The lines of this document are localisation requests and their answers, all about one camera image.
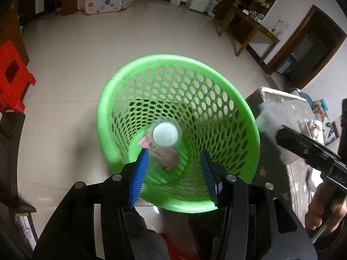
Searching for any red white snack bag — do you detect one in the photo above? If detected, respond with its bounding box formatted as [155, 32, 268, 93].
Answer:
[138, 136, 181, 172]

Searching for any green plastic trash basket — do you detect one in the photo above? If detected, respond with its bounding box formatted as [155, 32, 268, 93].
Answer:
[96, 55, 260, 214]

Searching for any person's right hand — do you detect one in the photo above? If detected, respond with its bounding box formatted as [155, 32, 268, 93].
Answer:
[305, 183, 346, 237]

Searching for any butterfly print pillow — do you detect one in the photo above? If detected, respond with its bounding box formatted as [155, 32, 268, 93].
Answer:
[312, 100, 336, 146]

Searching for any person's dark trouser leg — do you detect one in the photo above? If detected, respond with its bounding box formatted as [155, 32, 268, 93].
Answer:
[124, 207, 169, 260]

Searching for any grey star patterned tablecloth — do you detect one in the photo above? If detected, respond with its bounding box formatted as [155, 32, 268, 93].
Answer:
[246, 86, 315, 222]

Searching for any red plastic stool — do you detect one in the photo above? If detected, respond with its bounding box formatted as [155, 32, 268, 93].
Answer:
[0, 40, 36, 113]
[159, 233, 200, 260]

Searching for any brown wooden table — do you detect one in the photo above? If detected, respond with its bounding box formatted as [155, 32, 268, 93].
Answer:
[216, 5, 281, 66]

